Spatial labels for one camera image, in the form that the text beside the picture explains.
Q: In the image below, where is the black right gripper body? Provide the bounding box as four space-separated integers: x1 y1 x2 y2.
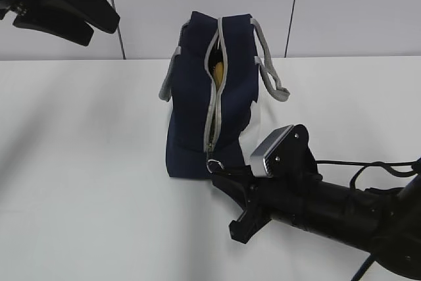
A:
228 124 330 245

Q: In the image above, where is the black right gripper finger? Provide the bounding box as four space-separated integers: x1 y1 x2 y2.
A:
211 165 259 211

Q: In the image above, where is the navy blue lunch bag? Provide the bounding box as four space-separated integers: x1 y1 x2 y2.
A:
159 11 290 180

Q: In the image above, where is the brown bread roll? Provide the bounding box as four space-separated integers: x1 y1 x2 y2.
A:
212 61 224 90

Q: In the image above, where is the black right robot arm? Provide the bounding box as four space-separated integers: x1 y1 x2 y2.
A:
207 124 420 280

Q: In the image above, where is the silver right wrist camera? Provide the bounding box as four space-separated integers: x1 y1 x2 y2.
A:
250 124 309 178

